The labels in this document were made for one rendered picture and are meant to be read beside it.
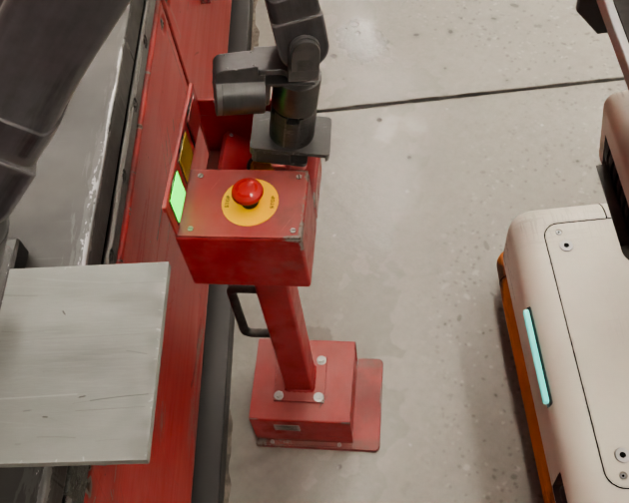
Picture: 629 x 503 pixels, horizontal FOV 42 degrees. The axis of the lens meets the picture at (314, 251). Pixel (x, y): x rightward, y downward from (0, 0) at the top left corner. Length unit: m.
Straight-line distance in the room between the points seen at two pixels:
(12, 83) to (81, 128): 0.57
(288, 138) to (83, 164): 0.25
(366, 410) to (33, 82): 1.33
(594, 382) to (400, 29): 1.24
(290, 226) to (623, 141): 0.42
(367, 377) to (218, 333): 0.33
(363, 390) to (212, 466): 0.34
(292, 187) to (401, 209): 0.94
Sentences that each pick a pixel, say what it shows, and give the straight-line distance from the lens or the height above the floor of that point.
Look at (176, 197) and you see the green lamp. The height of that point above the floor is 0.82.
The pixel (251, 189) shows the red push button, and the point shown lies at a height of 0.81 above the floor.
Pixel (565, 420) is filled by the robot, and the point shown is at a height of 0.27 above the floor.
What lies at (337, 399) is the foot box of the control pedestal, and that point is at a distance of 1.61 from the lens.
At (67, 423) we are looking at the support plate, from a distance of 0.70.
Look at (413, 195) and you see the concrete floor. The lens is 1.99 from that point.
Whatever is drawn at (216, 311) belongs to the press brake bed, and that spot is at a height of 0.05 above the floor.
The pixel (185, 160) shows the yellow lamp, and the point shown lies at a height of 0.81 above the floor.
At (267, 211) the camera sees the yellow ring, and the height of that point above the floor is 0.78.
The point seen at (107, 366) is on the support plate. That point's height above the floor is 1.00.
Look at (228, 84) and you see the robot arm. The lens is 0.97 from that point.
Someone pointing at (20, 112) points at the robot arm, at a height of 1.29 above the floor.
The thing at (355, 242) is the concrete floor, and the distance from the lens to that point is 1.92.
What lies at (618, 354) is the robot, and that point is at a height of 0.28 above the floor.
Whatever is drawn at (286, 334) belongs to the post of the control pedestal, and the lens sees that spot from 1.40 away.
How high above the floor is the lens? 1.61
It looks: 57 degrees down
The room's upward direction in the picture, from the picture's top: 10 degrees counter-clockwise
